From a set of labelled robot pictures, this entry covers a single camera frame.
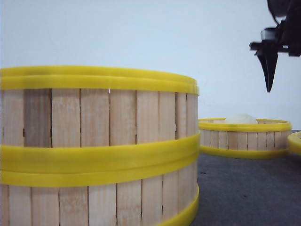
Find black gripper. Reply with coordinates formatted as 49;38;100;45
249;0;301;92

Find bamboo steamer basket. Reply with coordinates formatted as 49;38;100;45
198;118;292;159
1;66;198;178
0;163;199;226

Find white bun right basket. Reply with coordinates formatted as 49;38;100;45
224;113;258;124

